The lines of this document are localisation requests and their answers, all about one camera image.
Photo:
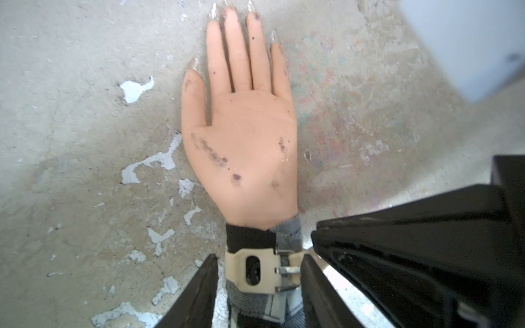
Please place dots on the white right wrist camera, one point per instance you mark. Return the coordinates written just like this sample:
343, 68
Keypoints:
478, 45

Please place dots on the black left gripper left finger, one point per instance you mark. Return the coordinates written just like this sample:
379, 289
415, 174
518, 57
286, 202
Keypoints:
195, 306

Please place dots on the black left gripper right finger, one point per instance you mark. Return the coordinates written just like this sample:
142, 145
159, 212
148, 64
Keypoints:
323, 306

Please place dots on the mannequin hand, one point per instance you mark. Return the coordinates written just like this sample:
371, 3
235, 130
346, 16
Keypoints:
240, 128

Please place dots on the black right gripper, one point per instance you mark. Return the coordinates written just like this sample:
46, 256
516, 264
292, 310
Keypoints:
451, 260

